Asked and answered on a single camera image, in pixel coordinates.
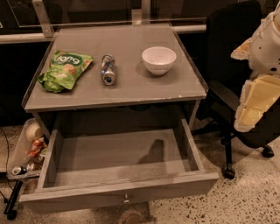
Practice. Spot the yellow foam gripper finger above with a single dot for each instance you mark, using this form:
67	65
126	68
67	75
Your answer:
242	51
257	97

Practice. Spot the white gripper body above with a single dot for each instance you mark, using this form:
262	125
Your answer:
267	53

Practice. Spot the grey top drawer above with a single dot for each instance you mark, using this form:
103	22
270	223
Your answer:
86	167

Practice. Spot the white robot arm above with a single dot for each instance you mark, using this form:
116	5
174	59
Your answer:
262	89

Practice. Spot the grey wooden drawer cabinet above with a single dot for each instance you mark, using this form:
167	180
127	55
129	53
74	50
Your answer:
134	84

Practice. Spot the metal top drawer knob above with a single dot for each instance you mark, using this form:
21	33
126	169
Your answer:
126	199

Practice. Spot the black office chair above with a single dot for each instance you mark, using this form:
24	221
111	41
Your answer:
226	28

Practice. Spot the white ceramic bowl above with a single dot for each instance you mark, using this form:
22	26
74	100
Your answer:
158	59

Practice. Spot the metal railing with brackets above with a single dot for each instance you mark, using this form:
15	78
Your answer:
25	21

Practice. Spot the crushed soda can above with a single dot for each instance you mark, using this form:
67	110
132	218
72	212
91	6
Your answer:
108	75

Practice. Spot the green snack bag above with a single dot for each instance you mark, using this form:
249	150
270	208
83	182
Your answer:
64	70

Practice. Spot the white round object in bin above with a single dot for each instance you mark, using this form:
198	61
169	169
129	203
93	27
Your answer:
33	131

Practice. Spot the red orange can in bin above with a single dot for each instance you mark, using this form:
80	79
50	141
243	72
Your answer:
35	149

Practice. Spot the silver can in bin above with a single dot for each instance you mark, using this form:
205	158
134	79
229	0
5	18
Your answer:
32	166

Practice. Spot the clear plastic side bin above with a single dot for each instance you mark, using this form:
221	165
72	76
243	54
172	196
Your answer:
20	155

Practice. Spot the dark can in bin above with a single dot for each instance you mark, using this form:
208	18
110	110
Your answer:
18	170

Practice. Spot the black stand leg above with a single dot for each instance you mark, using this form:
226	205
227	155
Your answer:
9	210

